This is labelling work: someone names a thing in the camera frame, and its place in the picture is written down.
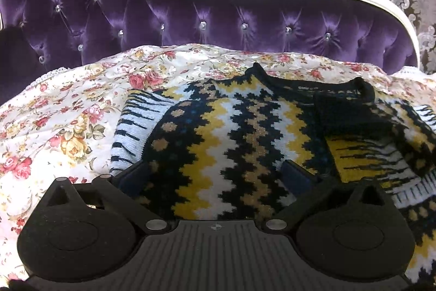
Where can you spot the yellow black white knit sweater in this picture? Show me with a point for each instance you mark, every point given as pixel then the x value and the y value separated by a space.
pixel 218 141

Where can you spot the purple tufted headboard white frame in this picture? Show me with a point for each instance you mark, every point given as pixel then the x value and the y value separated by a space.
pixel 238 25

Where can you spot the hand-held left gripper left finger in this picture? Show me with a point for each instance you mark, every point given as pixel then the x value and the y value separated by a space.
pixel 131 182

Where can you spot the floral bedspread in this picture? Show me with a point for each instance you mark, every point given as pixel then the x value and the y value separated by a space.
pixel 61 113

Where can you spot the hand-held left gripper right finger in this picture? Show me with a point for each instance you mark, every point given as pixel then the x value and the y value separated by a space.
pixel 293 175

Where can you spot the white lace pillow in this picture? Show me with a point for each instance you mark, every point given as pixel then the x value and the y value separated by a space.
pixel 412 71

